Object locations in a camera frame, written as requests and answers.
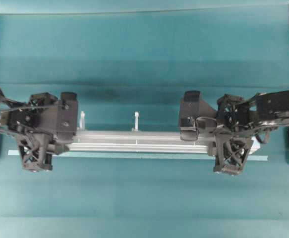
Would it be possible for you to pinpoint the white cable tie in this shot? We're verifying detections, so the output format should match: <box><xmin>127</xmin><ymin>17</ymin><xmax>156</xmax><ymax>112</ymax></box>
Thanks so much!
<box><xmin>79</xmin><ymin>111</ymin><xmax>85</xmax><ymax>130</ymax></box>
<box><xmin>132</xmin><ymin>111</ymin><xmax>140</xmax><ymax>131</ymax></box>

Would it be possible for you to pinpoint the middle white cable tie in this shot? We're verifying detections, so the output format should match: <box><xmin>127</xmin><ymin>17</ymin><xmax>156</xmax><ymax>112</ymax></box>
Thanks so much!
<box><xmin>132</xmin><ymin>111</ymin><xmax>140</xmax><ymax>131</ymax></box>

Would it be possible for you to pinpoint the light green tape strip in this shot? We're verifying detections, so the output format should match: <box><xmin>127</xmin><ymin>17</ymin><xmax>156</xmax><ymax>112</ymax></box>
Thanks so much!
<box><xmin>7</xmin><ymin>149</ymin><xmax>271</xmax><ymax>162</ymax></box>

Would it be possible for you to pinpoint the teal green table cloth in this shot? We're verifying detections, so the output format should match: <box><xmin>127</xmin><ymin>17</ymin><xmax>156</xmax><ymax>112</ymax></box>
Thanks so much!
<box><xmin>0</xmin><ymin>5</ymin><xmax>289</xmax><ymax>238</ymax></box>

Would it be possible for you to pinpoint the large silver metal rail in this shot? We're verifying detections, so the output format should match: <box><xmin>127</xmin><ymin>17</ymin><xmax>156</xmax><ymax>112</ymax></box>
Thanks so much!
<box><xmin>59</xmin><ymin>130</ymin><xmax>217</xmax><ymax>157</ymax></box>

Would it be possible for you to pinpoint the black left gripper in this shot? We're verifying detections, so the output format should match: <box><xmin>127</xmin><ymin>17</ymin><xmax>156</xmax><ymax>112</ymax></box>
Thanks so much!
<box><xmin>9</xmin><ymin>93</ymin><xmax>60</xmax><ymax>172</ymax></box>

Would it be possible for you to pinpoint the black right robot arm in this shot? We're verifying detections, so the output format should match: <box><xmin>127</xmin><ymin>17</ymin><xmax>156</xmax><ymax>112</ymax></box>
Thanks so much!
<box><xmin>213</xmin><ymin>90</ymin><xmax>289</xmax><ymax>175</ymax></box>

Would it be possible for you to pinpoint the left white cable tie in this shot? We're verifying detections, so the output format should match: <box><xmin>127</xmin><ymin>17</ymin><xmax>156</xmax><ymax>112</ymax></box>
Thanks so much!
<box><xmin>79</xmin><ymin>111</ymin><xmax>85</xmax><ymax>130</ymax></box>

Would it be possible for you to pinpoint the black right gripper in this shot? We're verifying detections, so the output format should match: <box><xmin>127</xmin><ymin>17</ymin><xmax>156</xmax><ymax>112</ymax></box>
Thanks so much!
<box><xmin>213</xmin><ymin>94</ymin><xmax>255</xmax><ymax>175</ymax></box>

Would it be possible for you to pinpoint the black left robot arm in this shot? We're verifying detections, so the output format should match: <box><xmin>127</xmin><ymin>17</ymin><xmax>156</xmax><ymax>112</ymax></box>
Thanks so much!
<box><xmin>0</xmin><ymin>88</ymin><xmax>58</xmax><ymax>172</ymax></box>

